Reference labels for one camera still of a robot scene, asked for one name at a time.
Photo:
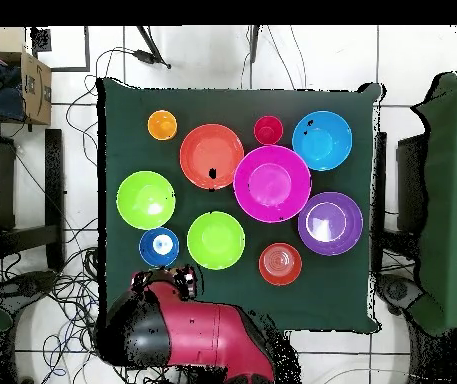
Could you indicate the black table leg frame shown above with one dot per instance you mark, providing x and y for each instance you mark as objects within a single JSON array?
[
  {"x": 54, "y": 192},
  {"x": 410, "y": 180}
]

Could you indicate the light blue plastic bowl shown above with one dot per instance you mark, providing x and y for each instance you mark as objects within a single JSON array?
[{"x": 322, "y": 140}]

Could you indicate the small ribbed orange-red bowl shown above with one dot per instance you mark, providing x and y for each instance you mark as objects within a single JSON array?
[{"x": 280, "y": 264}]

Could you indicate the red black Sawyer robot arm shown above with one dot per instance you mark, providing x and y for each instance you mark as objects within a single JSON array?
[{"x": 204, "y": 332}]

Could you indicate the cardboard box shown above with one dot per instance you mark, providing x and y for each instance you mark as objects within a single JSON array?
[{"x": 36, "y": 92}]

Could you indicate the dark blue bag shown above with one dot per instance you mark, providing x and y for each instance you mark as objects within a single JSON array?
[{"x": 6, "y": 104}]

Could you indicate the green plastic bowl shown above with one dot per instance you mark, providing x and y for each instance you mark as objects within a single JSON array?
[
  {"x": 216, "y": 240},
  {"x": 146, "y": 200}
]

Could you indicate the small dark blue bowl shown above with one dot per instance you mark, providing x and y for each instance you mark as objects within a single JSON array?
[{"x": 158, "y": 256}]

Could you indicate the black tripod leg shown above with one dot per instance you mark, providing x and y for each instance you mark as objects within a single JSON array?
[
  {"x": 254, "y": 40},
  {"x": 150, "y": 56}
]

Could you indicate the red plastic cup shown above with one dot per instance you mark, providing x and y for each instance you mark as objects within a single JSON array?
[{"x": 268, "y": 130}]

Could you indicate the pink plastic bowl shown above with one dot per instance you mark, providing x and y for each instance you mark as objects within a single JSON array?
[{"x": 272, "y": 183}]

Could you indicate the purple plastic bowl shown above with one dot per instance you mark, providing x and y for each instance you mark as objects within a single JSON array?
[{"x": 330, "y": 223}]

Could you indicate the orange plastic cup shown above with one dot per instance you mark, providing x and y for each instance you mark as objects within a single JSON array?
[{"x": 162, "y": 125}]

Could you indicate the large orange-red plastic bowl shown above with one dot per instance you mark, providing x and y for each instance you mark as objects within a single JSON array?
[{"x": 211, "y": 152}]

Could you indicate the black metal floor frame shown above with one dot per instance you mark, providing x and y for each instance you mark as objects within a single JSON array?
[{"x": 87, "y": 48}]

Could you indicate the dark green tablecloth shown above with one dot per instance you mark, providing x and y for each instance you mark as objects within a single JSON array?
[{"x": 332, "y": 296}]

